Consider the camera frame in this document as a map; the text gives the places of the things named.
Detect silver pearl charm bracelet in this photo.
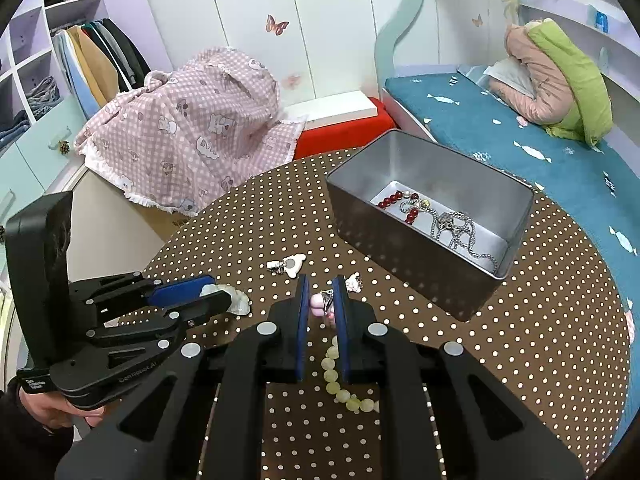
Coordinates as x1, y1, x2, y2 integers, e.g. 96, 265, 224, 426
399, 190, 435, 217

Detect white stone bracelet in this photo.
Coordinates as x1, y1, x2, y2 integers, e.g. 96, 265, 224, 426
200, 284, 252, 317

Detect red storage stool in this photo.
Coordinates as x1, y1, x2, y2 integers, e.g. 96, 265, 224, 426
294, 97, 399, 162

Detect folded blue jeans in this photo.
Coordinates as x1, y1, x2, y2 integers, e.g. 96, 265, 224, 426
0, 112, 32, 150

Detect brown polka-dot round table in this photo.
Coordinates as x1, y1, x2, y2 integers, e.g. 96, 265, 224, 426
115, 145, 633, 480

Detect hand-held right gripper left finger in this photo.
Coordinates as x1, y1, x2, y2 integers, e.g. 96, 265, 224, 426
55, 275, 311, 480

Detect grey-green hanging garment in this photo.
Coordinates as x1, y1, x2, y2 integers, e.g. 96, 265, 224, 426
82, 20, 132, 92

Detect blue candy print bedsheet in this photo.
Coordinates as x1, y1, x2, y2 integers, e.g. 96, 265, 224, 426
385, 67, 640, 341

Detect light blue hanging garment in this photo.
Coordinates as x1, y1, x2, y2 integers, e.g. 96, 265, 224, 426
52, 30, 101, 117

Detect purple open shelf unit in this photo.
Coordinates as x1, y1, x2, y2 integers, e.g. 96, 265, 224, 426
0, 0, 166, 196

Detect teal bunk bed frame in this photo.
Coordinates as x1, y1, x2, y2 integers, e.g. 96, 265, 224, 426
374, 0, 640, 143

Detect mustard hanging garment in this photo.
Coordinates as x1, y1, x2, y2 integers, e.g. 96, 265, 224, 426
67, 25, 121, 106

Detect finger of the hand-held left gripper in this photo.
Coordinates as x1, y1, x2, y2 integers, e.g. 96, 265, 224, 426
70, 270, 217, 319
50, 290, 234, 407

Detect red bead bracelet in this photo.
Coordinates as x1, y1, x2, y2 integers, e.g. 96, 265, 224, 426
377, 191, 421, 225

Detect white flat box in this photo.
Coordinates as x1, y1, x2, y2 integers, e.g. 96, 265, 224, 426
277, 90, 379, 133

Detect pale green bead bracelet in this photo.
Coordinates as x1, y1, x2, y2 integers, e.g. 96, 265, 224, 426
310, 290, 381, 413

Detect light blue pillow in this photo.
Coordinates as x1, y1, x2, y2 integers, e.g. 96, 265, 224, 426
456, 64, 496, 83

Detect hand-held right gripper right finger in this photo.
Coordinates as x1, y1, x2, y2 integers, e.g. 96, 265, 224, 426
331, 275, 586, 480

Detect silver metal tin box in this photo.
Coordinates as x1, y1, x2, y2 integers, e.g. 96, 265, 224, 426
326, 129, 535, 323

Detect grey folded clothes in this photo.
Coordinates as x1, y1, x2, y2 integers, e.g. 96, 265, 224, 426
25, 76, 58, 120

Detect person's left forearm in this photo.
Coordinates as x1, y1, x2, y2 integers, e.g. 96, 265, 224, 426
0, 390, 77, 480

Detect pink checked bear blanket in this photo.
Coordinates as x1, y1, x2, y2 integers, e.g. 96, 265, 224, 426
75, 46, 308, 217

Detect green padded jacket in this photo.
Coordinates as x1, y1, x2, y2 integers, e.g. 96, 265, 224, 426
527, 19, 615, 148

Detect silver chain necklace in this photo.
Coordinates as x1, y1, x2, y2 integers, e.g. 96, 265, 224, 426
427, 210, 501, 273

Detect white drawer cabinet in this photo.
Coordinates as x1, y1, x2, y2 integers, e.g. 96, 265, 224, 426
0, 162, 173, 356

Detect white pillow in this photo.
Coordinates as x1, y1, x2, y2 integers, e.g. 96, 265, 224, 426
482, 57, 533, 98

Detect black hanging garment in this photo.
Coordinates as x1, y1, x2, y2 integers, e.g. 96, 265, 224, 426
107, 19, 152, 92

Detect person's left hand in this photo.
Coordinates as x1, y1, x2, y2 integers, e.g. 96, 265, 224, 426
19, 387, 107, 431

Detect white wardrobe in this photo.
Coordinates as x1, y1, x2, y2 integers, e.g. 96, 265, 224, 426
135, 0, 407, 107

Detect white charm keychain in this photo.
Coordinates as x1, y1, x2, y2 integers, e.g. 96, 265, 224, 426
266, 254, 307, 277

